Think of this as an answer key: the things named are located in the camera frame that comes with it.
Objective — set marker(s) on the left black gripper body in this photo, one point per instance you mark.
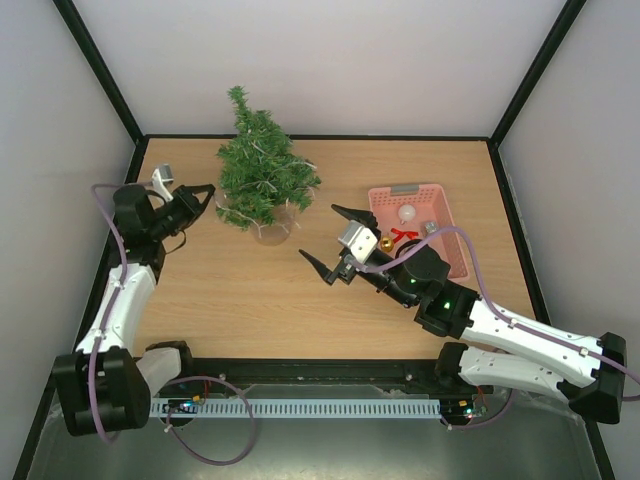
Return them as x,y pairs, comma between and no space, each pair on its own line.
184,216

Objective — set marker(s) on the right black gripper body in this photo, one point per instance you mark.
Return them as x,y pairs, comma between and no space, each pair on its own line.
344,271

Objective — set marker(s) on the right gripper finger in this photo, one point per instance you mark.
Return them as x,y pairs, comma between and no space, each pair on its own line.
364,217
323,271

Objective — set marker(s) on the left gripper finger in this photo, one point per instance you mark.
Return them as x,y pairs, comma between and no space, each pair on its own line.
202,205
194,190

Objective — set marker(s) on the pink plastic basket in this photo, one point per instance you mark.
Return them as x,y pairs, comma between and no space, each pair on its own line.
431,205

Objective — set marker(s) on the small green christmas tree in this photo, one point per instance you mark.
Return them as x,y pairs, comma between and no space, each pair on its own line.
249,120

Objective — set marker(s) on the clear string lights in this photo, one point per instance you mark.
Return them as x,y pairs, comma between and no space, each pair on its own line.
259,174

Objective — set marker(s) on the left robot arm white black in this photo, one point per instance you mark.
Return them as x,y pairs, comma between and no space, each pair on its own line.
139,225

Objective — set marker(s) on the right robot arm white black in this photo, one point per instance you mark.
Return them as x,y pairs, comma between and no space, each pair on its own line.
486,344

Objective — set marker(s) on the white ball ornament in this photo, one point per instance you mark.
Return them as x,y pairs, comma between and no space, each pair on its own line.
406,213

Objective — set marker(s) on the red ribbon bow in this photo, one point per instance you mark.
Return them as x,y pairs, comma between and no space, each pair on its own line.
399,235

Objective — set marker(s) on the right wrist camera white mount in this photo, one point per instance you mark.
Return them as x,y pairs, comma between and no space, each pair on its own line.
359,240

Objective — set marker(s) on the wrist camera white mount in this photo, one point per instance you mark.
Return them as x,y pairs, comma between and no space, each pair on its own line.
161,179
359,240

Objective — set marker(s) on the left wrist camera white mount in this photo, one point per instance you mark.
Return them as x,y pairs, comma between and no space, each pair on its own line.
161,179

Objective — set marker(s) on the black aluminium rail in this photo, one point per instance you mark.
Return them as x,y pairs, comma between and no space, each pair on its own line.
320,372

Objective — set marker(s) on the light blue cable duct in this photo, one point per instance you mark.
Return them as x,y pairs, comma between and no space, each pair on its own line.
233,408

